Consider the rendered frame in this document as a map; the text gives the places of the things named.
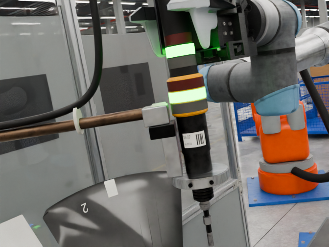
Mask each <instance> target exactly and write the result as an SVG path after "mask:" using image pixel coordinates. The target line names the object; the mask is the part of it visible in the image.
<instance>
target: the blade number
mask: <svg viewBox="0 0 329 247"><path fill-rule="evenodd" d="M77 208H78V210H79V212H80V215H81V217H82V218H84V217H86V216H88V215H90V214H92V213H93V209H92V207H91V204H90V201H89V199H86V200H84V201H82V202H80V203H78V204H77Z"/></svg>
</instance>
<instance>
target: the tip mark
mask: <svg viewBox="0 0 329 247"><path fill-rule="evenodd" d="M104 184H105V187H106V191H107V194H108V197H112V196H115V195H118V191H117V188H116V184H115V181H114V179H111V180H108V181H105V182H104Z"/></svg>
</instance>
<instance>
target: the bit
mask: <svg viewBox="0 0 329 247"><path fill-rule="evenodd" d="M203 213H204V215H203V222H204V225H206V231H207V238H208V243H209V246H210V247H212V246H214V242H213V236H212V227H211V224H212V217H211V215H209V210H205V211H203Z"/></svg>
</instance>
